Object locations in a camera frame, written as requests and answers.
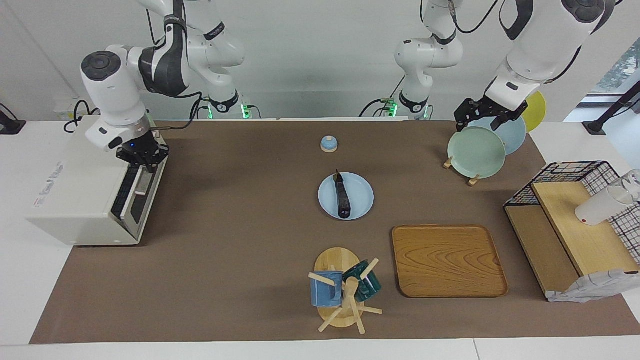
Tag tall wooden shelf board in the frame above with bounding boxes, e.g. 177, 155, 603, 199
531, 181, 640, 279

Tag white power strip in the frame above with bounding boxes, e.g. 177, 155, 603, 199
54, 97, 108, 123

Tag window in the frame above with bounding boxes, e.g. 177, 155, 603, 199
592, 37, 640, 97

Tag black wire shelf rack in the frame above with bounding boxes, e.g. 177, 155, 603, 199
503, 160, 640, 304

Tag wooden plate rack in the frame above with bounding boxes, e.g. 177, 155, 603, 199
443, 155, 482, 187

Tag black left base cable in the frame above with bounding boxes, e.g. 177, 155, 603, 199
359, 75, 407, 119

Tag clear glass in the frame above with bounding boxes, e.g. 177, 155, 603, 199
620, 169, 640, 196

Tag white cup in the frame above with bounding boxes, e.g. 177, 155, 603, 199
574, 185, 637, 226

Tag wooden mug tree stand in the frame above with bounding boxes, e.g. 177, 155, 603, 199
308, 247, 384, 335

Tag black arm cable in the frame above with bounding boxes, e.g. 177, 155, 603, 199
145, 7, 203, 132
420, 0, 501, 36

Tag cream toaster oven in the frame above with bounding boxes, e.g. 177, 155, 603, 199
25, 116, 169, 247

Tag dark purple eggplant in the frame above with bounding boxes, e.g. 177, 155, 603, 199
333, 169, 354, 220

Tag black base cable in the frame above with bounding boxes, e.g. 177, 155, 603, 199
189, 96, 212, 121
359, 75, 407, 119

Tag white plaid fabric liner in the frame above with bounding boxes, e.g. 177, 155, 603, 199
547, 200, 640, 304

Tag black right base cable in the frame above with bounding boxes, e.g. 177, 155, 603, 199
189, 96, 212, 121

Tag black power strip cable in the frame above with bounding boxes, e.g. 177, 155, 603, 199
62, 100, 107, 134

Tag brown table mat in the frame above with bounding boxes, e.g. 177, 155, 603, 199
29, 120, 640, 345

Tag low wooden shelf board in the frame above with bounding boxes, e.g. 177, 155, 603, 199
504, 205, 582, 297

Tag light blue racked plate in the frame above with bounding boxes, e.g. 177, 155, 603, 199
472, 115, 528, 156

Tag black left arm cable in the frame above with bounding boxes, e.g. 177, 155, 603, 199
420, 0, 501, 36

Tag black desk device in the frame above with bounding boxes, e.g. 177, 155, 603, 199
0, 102, 27, 135

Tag pale green plate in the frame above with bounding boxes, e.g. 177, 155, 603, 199
447, 126, 507, 180

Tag wooden serving tray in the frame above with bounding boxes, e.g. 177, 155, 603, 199
391, 225, 510, 299

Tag yellow plate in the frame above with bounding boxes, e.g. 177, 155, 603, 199
521, 90, 548, 134

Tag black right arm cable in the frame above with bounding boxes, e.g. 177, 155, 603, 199
145, 7, 203, 132

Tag dark green mug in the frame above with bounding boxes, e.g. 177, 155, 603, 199
342, 260, 383, 303

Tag black clamp stand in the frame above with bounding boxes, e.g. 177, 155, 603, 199
581, 80, 640, 136

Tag blue mug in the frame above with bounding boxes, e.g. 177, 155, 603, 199
310, 270, 345, 308

